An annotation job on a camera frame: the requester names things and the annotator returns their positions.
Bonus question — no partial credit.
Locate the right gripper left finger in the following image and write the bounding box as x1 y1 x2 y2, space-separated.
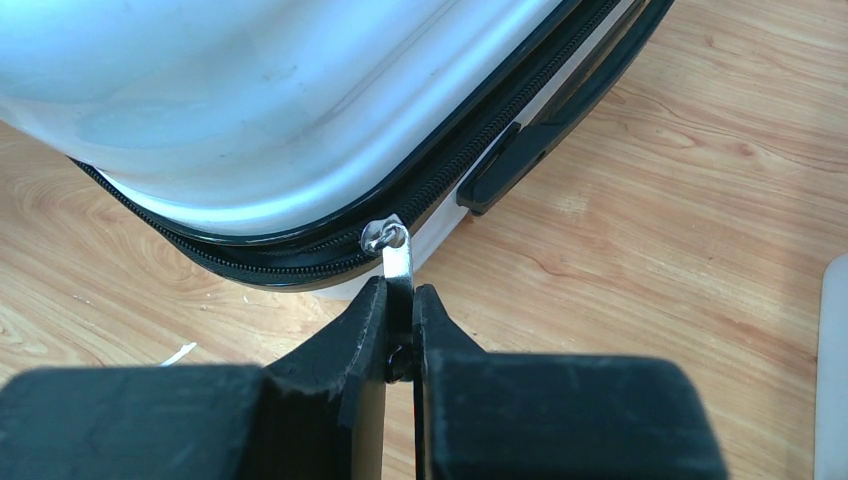
1 278 388 479

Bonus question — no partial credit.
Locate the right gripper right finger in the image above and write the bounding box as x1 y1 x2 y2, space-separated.
412 285 729 479

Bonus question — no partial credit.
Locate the silver zipper pull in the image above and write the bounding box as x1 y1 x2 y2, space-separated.
360 214 414 298

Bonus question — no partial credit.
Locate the space astronaut hardshell suitcase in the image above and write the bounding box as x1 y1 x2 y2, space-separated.
1 1 670 299

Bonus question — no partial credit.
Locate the white drawer storage box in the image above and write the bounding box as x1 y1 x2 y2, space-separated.
814 254 847 480

